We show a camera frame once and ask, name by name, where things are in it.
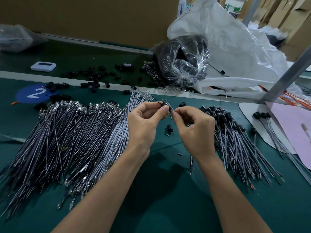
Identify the person's right forearm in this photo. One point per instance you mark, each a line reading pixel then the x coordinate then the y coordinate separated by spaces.
pixel 235 199

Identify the black plastic caps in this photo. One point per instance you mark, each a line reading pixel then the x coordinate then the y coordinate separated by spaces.
pixel 93 84

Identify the person's right hand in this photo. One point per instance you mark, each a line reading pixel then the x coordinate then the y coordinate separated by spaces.
pixel 197 133

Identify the person's left forearm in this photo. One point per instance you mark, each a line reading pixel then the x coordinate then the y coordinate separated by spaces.
pixel 97 199

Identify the blue round number sticker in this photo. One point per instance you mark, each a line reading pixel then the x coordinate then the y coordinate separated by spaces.
pixel 33 93

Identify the crumpled clear plastic bag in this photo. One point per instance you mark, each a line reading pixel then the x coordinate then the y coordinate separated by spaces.
pixel 17 37

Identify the clear plastic strip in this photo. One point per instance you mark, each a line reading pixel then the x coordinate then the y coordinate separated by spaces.
pixel 10 137

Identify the person's left hand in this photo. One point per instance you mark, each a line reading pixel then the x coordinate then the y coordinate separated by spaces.
pixel 143 126

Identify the small white timer device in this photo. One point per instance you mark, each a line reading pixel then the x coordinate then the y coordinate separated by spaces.
pixel 43 66

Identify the brown cardboard panel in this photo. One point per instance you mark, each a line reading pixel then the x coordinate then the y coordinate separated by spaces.
pixel 97 19

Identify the stack of cardboard boxes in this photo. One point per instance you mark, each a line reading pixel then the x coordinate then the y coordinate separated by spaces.
pixel 296 19

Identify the large white plastic sack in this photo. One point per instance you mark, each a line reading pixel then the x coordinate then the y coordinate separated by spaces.
pixel 238 48

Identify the grey metal frame post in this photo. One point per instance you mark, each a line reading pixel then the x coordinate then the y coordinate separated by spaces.
pixel 252 9
pixel 290 74

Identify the white pen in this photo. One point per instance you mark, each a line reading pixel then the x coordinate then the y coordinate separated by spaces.
pixel 307 132

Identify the pink paper sheet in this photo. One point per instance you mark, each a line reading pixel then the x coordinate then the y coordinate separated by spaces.
pixel 294 131

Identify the clear bag with black contents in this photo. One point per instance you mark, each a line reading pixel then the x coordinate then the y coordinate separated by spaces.
pixel 183 61

